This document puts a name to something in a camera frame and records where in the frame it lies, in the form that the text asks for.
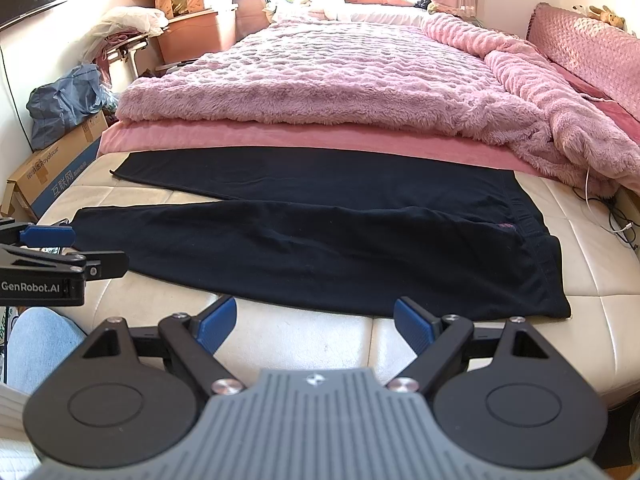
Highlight black pants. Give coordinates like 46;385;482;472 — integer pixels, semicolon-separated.
72;148;570;321

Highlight plush toy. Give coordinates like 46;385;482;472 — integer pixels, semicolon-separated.
573;6;626;29

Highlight white charging cable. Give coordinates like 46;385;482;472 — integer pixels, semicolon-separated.
572;167;639;252

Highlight pink bed sheet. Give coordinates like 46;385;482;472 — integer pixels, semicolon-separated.
99;120;539;176

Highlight cardboard box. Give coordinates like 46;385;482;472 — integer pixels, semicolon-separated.
1;112;107;220

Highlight white cloth pile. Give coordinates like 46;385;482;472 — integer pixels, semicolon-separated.
79;6;168;63

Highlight cream leather bed bench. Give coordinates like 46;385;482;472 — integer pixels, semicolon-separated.
40;153;639;405

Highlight blue bag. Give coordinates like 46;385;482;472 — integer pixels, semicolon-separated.
26;63;108;151

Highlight pink fluffy blanket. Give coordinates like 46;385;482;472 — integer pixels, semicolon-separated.
116;14;639;194

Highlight brown storage box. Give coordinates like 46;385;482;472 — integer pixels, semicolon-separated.
157;6;236;64

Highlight pink quilted headboard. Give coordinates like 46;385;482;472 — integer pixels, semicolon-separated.
527;3;640;117

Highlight blue jeans leg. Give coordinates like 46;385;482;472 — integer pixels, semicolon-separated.
6;308;86;396

